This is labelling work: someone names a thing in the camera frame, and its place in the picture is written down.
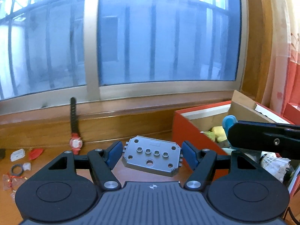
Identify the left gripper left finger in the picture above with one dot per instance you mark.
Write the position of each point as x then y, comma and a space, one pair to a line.
102, 163

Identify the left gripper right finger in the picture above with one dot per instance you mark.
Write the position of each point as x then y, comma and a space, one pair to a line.
203, 164

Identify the grey perforated plate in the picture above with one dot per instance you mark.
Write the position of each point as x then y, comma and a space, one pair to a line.
154, 156

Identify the white shuttlecock frayed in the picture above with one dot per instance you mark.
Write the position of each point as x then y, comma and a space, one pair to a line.
276, 166

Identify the light blue plastic case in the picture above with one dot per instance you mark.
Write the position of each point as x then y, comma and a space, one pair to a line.
227, 122

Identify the red small object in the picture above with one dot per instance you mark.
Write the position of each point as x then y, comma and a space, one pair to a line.
35, 153

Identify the yellow toy in box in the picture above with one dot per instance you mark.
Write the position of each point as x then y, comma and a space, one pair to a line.
216, 134

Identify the red wrist watch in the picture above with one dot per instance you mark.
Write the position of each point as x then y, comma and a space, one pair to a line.
75, 142

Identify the red cardboard storage box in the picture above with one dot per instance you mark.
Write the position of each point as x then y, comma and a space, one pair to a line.
202, 125

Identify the small white cube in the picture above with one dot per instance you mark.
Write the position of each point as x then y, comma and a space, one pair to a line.
27, 166

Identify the clear candy wrapper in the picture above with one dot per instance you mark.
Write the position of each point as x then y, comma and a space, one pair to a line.
11, 182

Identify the window aluminium frame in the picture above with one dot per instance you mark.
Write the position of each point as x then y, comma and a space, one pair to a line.
97, 50

